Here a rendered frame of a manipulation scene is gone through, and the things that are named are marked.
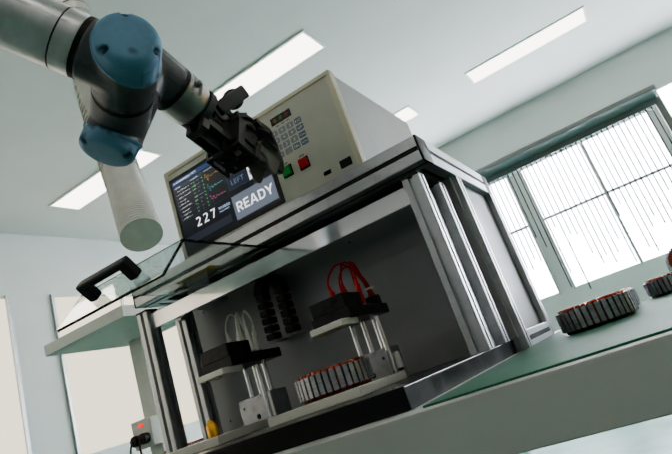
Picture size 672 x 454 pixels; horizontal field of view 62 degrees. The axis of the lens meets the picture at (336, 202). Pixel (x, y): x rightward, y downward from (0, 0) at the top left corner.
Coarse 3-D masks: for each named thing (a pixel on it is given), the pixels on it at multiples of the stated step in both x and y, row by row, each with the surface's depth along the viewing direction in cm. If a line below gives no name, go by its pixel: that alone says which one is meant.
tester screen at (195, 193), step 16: (192, 176) 116; (208, 176) 114; (224, 176) 111; (176, 192) 117; (192, 192) 115; (208, 192) 113; (224, 192) 111; (192, 208) 115; (208, 208) 113; (224, 208) 110; (192, 224) 114; (208, 224) 112
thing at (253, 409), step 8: (272, 392) 100; (280, 392) 101; (248, 400) 101; (256, 400) 100; (272, 400) 99; (280, 400) 100; (288, 400) 102; (240, 408) 102; (248, 408) 101; (256, 408) 100; (264, 408) 99; (272, 408) 98; (280, 408) 100; (288, 408) 101; (248, 416) 101; (256, 416) 100; (264, 416) 99; (248, 424) 101
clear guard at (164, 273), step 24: (192, 240) 86; (144, 264) 86; (168, 264) 79; (192, 264) 96; (216, 264) 101; (240, 264) 106; (120, 288) 84; (144, 288) 100; (168, 288) 106; (192, 288) 111; (72, 312) 89
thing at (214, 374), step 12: (216, 348) 97; (228, 348) 96; (240, 348) 98; (276, 348) 107; (204, 360) 98; (216, 360) 96; (228, 360) 95; (240, 360) 97; (252, 360) 99; (264, 360) 103; (204, 372) 97; (216, 372) 93; (228, 372) 94; (264, 372) 103; (252, 396) 103
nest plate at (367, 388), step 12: (372, 384) 73; (384, 384) 76; (336, 396) 71; (348, 396) 70; (360, 396) 70; (300, 408) 74; (312, 408) 73; (324, 408) 72; (276, 420) 75; (288, 420) 74
